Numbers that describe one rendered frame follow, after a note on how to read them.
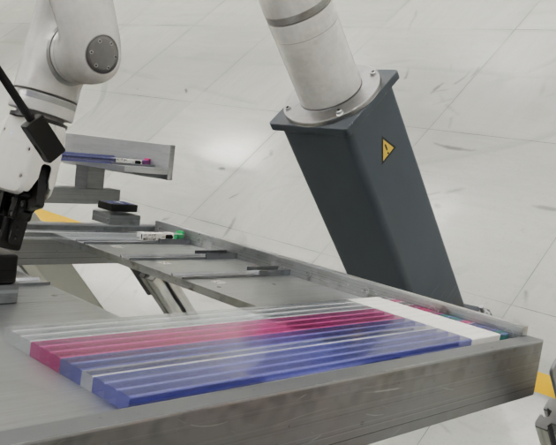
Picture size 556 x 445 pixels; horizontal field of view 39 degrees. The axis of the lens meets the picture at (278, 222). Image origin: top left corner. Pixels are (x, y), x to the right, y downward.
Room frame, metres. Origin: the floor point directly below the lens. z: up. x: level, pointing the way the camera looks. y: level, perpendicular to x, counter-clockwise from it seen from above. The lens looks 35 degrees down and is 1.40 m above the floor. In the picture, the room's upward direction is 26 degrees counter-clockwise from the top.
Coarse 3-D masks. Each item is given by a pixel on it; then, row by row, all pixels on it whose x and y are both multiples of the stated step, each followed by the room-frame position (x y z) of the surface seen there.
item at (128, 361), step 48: (48, 336) 0.50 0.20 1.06; (96, 336) 0.50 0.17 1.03; (144, 336) 0.51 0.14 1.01; (192, 336) 0.52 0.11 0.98; (240, 336) 0.52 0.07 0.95; (288, 336) 0.53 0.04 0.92; (336, 336) 0.54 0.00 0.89; (384, 336) 0.55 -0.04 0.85; (432, 336) 0.56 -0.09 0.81; (480, 336) 0.57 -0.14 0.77; (96, 384) 0.41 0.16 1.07; (144, 384) 0.40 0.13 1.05; (192, 384) 0.40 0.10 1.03; (240, 384) 0.42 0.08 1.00
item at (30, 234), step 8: (32, 232) 0.94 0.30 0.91; (40, 232) 0.94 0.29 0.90; (48, 232) 0.95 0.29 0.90; (56, 232) 0.96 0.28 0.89; (64, 232) 0.96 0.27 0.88; (72, 232) 0.97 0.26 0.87; (80, 232) 0.97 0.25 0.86; (88, 232) 0.98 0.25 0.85; (96, 232) 0.98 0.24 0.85; (104, 232) 0.99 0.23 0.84; (112, 232) 0.99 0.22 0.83; (120, 232) 1.00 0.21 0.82; (128, 232) 1.01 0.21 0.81; (136, 232) 1.01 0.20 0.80; (176, 232) 1.05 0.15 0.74
